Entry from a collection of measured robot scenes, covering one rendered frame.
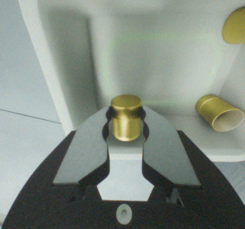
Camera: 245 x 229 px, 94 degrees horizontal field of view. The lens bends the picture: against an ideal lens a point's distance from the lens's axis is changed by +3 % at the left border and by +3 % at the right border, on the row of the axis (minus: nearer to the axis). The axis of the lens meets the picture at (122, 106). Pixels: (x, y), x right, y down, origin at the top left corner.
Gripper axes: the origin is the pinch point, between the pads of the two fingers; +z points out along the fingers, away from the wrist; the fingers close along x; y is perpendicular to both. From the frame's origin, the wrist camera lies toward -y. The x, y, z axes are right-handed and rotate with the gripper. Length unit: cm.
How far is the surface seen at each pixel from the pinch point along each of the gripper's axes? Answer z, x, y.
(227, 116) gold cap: 2.7, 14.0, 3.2
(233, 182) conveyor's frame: 1.8, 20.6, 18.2
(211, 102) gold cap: 3.4, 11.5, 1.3
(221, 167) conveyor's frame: 4.9, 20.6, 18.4
